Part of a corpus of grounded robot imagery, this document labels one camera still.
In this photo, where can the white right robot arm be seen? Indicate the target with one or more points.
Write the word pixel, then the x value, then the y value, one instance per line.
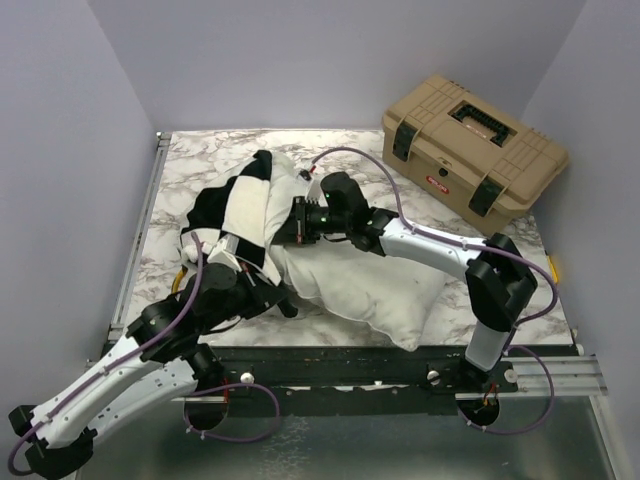
pixel 500 284

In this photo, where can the white pillow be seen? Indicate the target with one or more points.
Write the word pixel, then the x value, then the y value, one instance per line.
pixel 392 295

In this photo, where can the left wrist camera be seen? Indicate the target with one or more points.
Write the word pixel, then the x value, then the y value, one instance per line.
pixel 224 252

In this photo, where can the tan plastic toolbox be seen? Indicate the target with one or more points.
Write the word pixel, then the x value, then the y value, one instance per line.
pixel 480 162

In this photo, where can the yellow handled pliers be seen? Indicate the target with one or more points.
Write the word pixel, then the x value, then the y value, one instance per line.
pixel 180 279

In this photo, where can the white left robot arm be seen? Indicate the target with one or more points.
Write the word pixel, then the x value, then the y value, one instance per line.
pixel 159 357

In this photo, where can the aluminium left side rail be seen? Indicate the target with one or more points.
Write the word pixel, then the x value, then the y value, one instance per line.
pixel 116 324

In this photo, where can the black and white checkered pillowcase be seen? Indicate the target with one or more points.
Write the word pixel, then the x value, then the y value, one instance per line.
pixel 235 203

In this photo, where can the black front mounting rail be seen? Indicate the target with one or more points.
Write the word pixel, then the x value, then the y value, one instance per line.
pixel 314 381

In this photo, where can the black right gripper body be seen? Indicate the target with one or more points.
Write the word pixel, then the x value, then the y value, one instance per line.
pixel 313 221

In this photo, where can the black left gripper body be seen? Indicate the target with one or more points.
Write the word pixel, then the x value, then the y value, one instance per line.
pixel 249 299

